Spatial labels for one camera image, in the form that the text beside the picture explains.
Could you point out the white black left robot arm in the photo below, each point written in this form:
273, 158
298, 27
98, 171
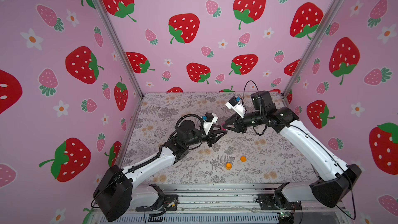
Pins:
119, 189

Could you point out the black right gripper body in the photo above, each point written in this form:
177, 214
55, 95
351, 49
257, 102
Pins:
241, 124

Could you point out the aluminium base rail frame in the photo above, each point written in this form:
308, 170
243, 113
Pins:
233, 204

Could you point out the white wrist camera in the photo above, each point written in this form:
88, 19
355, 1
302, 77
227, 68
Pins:
209, 119
236, 104

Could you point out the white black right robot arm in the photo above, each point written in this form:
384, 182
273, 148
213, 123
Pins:
335, 179

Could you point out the floral patterned table mat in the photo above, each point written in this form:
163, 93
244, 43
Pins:
270, 157

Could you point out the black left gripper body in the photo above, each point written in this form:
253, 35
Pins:
207, 138

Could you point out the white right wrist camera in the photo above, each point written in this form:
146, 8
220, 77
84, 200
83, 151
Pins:
236, 104

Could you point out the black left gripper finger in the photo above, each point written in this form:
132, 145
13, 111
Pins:
217, 127
218, 135

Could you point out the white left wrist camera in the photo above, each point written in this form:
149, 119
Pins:
209, 119

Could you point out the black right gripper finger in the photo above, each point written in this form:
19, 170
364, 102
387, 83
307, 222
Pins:
230, 122
230, 128

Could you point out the orange paint jar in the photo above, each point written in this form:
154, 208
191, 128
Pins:
229, 165

